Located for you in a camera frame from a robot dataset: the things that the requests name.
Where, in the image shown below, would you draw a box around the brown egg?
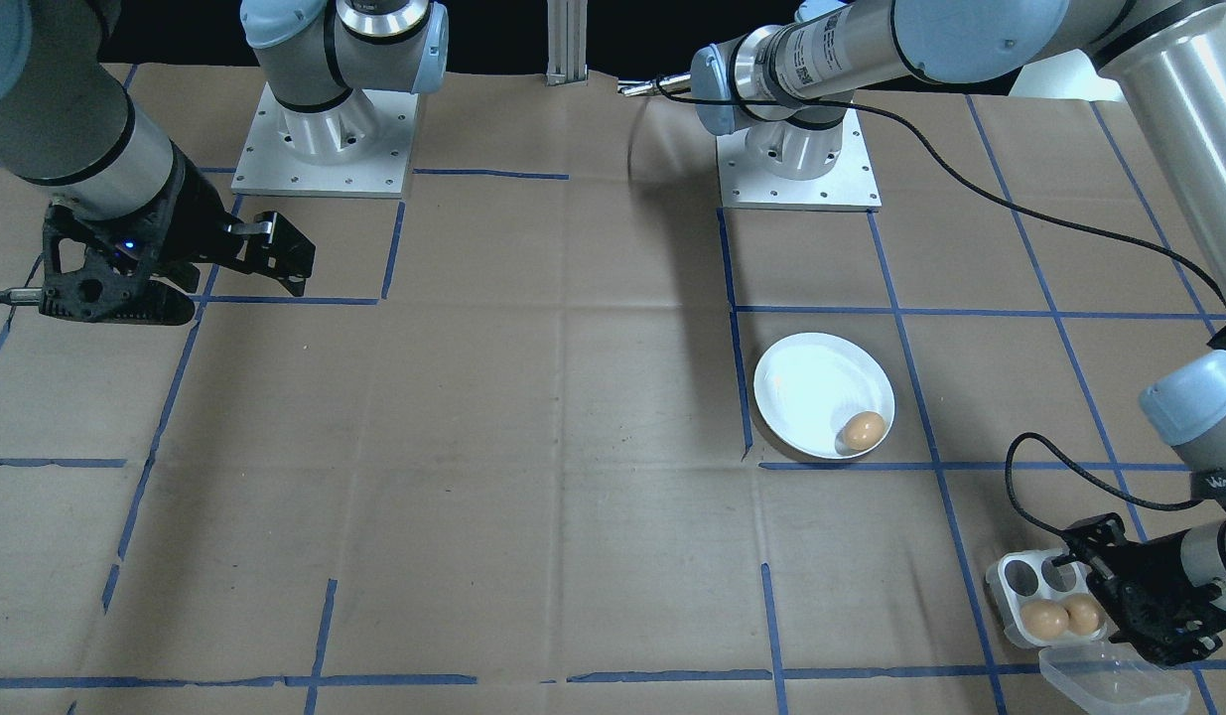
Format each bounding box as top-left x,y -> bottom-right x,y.
1022,601 -> 1070,643
1064,594 -> 1106,637
839,411 -> 886,452

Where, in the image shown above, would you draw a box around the silver arm base connector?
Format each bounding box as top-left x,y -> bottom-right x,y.
617,74 -> 695,98

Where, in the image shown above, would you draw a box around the white round plate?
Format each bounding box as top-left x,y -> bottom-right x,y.
752,332 -> 895,460

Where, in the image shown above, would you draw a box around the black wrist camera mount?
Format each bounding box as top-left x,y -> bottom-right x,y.
1109,581 -> 1226,668
39,199 -> 199,327

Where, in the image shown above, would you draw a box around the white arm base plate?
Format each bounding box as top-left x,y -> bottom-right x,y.
717,99 -> 883,212
231,81 -> 420,200

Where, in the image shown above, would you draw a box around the aluminium frame post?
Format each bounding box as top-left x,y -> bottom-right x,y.
545,0 -> 590,88

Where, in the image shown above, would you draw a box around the black frame cover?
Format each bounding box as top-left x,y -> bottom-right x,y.
96,0 -> 1060,95

